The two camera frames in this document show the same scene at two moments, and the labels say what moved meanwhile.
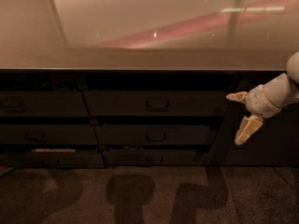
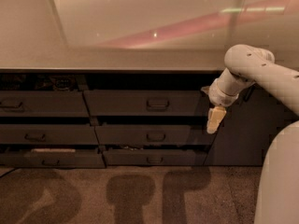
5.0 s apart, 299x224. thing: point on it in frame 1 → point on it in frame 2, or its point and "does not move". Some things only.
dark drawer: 154,158 does not move
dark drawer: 158,104 does not move
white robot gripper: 259,102 → 220,98
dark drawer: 152,134 does not move
